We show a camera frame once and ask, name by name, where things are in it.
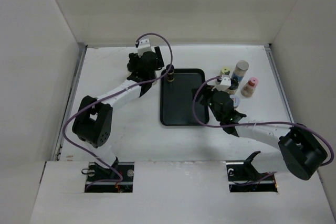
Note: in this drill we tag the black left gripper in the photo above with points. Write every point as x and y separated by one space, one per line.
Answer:
136 60

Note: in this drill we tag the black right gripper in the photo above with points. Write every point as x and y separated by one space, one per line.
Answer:
204 90

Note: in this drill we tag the red-label white-lid jar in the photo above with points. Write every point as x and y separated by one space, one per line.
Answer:
236 100

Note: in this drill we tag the small black-cap spice bottle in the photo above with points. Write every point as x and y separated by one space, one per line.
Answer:
170 73

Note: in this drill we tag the pink-cap seasoning bottle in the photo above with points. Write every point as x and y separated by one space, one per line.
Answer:
250 87

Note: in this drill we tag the yellow-cap seasoning bottle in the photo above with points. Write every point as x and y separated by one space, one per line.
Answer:
225 71

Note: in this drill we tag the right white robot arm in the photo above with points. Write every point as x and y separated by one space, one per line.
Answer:
300 146

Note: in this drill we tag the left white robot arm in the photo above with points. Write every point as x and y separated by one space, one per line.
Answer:
93 126

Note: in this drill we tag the tall silver-cap seasoning jar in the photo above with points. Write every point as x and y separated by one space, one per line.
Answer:
240 70

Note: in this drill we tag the black rectangular tray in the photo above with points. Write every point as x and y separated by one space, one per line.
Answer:
176 96

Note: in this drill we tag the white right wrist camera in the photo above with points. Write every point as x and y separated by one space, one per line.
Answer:
223 83

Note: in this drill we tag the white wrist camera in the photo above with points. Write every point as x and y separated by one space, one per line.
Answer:
143 46
223 83

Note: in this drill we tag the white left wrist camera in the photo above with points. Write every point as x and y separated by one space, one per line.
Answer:
143 46

